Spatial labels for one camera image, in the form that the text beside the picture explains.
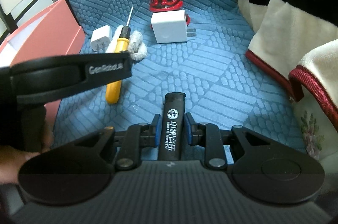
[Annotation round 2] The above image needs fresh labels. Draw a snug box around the white fluffy plush toy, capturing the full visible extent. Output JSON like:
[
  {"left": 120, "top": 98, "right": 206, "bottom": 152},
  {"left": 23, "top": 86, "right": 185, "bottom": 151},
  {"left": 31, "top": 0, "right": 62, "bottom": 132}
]
[{"left": 105, "top": 25, "right": 148, "bottom": 61}]

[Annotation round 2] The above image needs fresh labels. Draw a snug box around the small white charger plug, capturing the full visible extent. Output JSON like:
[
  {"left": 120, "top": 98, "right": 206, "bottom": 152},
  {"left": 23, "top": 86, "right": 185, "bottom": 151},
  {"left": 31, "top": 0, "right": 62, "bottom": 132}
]
[{"left": 90, "top": 25, "right": 113, "bottom": 52}]

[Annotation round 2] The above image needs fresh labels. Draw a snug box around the cream blanket red trim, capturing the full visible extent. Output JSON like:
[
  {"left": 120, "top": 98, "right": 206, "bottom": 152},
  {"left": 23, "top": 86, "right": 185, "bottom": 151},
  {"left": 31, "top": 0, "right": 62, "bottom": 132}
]
[{"left": 238, "top": 0, "right": 337, "bottom": 172}]

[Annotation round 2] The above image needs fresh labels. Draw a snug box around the person's left hand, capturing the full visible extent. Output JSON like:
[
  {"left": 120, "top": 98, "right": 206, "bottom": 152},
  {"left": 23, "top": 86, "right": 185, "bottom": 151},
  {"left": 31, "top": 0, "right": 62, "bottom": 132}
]
[{"left": 0, "top": 122, "right": 54, "bottom": 185}]

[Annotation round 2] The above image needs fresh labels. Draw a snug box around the black lighter white print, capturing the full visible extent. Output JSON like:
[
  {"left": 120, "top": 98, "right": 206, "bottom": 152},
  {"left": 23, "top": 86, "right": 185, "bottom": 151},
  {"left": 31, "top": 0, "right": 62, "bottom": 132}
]
[{"left": 158, "top": 92, "right": 186, "bottom": 161}]

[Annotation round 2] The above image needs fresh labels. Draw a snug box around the yellow handled screwdriver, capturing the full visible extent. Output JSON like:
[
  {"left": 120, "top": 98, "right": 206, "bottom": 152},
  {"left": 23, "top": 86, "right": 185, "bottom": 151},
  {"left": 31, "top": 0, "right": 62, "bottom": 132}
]
[{"left": 105, "top": 5, "right": 134, "bottom": 105}]

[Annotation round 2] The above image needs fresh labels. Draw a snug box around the large white power adapter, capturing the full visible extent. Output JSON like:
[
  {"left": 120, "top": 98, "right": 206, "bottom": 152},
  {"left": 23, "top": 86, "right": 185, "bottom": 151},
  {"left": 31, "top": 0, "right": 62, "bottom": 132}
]
[{"left": 151, "top": 10, "right": 188, "bottom": 44}]

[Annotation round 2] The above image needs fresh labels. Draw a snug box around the blue textured sofa cover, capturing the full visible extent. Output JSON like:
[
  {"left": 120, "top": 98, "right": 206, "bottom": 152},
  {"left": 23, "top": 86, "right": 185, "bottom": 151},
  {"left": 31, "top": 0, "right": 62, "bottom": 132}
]
[{"left": 54, "top": 0, "right": 305, "bottom": 151}]

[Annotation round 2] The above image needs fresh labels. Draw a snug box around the pink cardboard box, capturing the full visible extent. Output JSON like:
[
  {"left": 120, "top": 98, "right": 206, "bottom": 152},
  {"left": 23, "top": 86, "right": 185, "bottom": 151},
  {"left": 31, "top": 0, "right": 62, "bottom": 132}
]
[{"left": 0, "top": 0, "right": 87, "bottom": 127}]

